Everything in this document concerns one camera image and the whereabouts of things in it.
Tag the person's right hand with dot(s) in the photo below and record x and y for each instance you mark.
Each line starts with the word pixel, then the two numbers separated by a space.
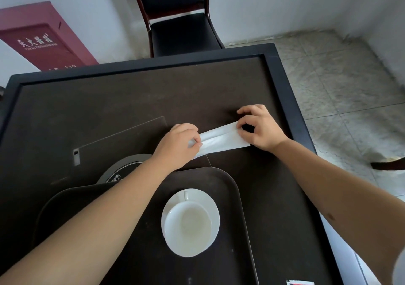
pixel 265 133

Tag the person's left hand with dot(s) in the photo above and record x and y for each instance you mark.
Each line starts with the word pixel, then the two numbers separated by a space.
pixel 177 145

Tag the person's right thumb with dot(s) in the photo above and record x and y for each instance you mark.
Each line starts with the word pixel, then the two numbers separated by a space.
pixel 245 137

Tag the person's left thumb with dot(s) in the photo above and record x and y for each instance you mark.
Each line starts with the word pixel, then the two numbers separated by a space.
pixel 196 142

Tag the white paper napkin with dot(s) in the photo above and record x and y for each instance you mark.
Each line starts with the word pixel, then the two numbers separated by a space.
pixel 221 139

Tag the person's right forearm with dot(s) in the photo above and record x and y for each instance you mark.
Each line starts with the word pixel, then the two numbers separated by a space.
pixel 335 196

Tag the person's left forearm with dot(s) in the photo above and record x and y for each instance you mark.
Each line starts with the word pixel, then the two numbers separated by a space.
pixel 104 218

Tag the dark brown plastic tray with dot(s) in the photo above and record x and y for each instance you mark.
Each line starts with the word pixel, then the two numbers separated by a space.
pixel 228 196

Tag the black framed square table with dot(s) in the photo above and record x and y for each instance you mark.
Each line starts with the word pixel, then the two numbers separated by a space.
pixel 152 88

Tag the white ceramic saucer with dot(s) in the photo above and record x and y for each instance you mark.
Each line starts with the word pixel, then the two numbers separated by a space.
pixel 214 211

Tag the round grey table disc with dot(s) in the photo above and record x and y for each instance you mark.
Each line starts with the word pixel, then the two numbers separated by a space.
pixel 126 164

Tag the white ceramic cup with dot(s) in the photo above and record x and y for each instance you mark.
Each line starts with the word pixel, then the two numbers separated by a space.
pixel 189 228

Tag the black padded wooden chair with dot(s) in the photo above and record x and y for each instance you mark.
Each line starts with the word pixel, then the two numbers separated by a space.
pixel 182 33

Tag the small silver table latch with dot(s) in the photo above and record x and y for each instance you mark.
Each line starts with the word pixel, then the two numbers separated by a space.
pixel 76 156

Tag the small red white packet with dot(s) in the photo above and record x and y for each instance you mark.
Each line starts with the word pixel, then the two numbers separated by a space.
pixel 299 282

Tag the red fire extinguisher cabinet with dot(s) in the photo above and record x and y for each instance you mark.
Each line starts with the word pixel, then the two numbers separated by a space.
pixel 47 38

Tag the white shirt sleeve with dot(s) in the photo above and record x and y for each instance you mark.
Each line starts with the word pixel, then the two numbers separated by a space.
pixel 400 269

